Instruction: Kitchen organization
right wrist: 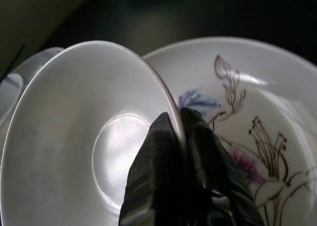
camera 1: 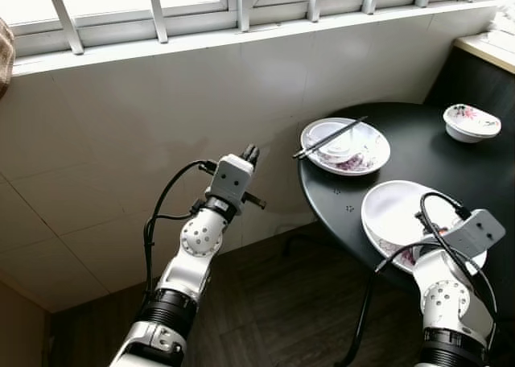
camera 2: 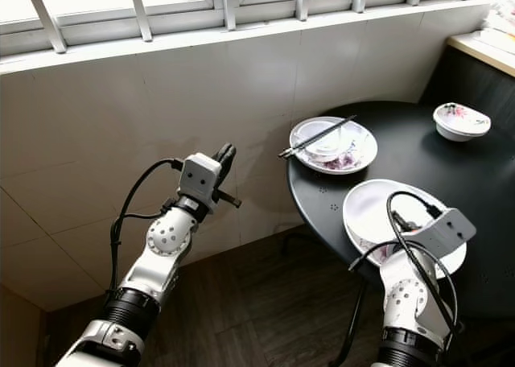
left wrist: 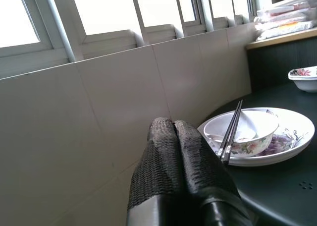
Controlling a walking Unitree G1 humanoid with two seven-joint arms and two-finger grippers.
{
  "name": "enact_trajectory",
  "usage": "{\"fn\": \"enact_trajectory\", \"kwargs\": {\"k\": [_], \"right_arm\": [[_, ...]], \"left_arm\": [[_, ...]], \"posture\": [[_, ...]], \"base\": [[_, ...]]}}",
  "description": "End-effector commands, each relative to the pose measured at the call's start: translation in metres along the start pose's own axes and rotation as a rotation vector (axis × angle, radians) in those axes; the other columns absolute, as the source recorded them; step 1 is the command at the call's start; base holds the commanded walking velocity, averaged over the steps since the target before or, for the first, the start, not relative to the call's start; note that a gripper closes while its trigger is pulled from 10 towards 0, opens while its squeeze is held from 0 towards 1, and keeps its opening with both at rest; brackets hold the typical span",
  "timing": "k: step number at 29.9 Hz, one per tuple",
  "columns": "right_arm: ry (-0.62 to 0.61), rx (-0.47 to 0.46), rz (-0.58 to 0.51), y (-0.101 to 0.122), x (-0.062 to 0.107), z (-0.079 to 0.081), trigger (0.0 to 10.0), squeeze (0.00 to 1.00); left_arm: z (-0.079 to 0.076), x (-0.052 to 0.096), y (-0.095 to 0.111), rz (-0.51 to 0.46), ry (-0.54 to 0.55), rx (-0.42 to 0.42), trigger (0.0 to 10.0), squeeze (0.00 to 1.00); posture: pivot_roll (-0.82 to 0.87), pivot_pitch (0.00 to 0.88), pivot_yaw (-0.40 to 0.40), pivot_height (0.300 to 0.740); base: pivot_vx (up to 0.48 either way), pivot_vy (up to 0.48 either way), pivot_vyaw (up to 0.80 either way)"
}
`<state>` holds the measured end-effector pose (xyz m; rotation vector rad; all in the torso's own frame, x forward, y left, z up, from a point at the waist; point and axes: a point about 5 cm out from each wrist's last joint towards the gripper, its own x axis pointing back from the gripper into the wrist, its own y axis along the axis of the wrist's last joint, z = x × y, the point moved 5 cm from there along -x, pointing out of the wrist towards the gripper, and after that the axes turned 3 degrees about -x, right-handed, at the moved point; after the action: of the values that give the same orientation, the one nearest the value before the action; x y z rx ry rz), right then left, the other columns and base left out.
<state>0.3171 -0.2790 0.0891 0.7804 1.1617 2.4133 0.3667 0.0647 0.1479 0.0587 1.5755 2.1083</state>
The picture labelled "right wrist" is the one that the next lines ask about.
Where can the floral ceramic deep plate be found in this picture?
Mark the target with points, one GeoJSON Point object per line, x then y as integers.
{"type": "Point", "coordinates": [272, 99]}

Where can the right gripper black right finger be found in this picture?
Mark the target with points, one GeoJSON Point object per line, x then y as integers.
{"type": "Point", "coordinates": [210, 166]}

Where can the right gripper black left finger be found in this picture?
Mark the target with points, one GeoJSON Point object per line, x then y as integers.
{"type": "Point", "coordinates": [153, 166]}

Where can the plain white ceramic bowl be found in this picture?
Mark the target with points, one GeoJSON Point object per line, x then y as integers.
{"type": "Point", "coordinates": [74, 112]}

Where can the pale grey ceramic bowl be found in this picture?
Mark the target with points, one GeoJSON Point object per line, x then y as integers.
{"type": "Point", "coordinates": [29, 67]}

